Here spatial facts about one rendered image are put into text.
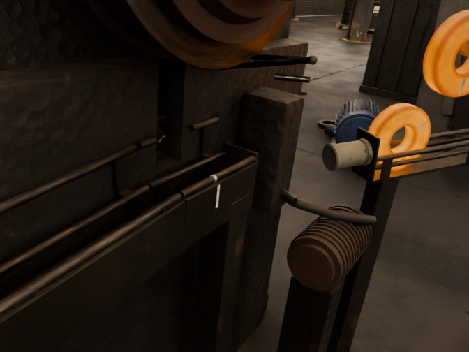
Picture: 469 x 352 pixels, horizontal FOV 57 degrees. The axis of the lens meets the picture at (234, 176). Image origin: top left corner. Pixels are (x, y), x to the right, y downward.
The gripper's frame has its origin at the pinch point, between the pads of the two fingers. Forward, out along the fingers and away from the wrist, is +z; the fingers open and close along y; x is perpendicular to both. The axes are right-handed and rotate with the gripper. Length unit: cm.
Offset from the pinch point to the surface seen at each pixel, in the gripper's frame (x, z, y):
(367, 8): -64, 679, 495
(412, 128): -19.6, 7.9, 2.1
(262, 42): -1.4, 0.9, -40.4
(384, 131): -19.9, 7.8, -5.7
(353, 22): -95, 706, 491
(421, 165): -29.1, 7.7, 8.5
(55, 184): -17, -11, -71
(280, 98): -12.7, 8.5, -31.5
